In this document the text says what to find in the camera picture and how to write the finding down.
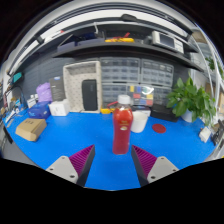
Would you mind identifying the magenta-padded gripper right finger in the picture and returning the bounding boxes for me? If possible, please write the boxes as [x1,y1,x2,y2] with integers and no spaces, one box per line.
[130,144,180,187]

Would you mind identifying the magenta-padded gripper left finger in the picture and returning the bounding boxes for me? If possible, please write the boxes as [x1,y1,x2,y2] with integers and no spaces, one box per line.
[45,144,96,188]

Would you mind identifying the red drink bottle white cap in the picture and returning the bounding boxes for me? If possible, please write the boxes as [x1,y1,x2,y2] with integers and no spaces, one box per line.
[112,94,134,156]

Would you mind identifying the flat round red coaster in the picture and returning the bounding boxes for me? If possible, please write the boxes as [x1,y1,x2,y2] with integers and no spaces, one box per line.
[151,123,167,134]

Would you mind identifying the white cup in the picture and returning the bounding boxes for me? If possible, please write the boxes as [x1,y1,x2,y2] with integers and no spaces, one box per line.
[130,110,149,134]

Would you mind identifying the black case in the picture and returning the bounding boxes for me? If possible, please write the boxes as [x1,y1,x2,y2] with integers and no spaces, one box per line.
[150,103,180,123]

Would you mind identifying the brown cardboard box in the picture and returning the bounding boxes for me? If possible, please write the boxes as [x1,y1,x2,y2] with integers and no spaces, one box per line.
[15,118,48,142]

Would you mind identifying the black box with white label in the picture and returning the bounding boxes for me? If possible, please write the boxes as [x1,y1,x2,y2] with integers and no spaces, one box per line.
[132,105,152,118]

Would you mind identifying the small white box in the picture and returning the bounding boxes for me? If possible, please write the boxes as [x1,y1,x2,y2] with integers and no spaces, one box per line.
[198,126,213,144]

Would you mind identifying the blue tissue pack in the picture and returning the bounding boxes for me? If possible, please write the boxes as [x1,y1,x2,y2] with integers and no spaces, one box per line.
[27,101,52,120]

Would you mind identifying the yellow multimeter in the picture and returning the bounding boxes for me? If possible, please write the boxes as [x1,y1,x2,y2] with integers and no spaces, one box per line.
[99,107,116,115]

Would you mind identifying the colour checker card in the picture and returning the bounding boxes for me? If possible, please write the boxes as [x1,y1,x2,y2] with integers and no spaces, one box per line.
[128,84,155,108]

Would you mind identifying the black speaker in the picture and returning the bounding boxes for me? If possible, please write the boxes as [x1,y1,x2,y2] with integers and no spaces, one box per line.
[81,79,98,112]

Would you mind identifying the large potted green plant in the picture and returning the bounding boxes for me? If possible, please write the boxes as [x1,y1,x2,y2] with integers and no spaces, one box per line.
[165,77,218,127]

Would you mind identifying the dark grey box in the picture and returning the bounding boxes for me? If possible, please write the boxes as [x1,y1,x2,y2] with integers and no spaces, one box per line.
[48,76,67,102]

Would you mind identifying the purple bag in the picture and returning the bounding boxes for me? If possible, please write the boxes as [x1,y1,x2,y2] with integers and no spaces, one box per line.
[35,82,54,103]

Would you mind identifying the small green plant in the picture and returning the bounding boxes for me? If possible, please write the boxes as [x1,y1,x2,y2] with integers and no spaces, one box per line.
[204,55,224,80]

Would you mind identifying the dark grey shelf unit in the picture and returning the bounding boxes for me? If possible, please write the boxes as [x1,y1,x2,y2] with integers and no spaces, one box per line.
[6,13,204,73]

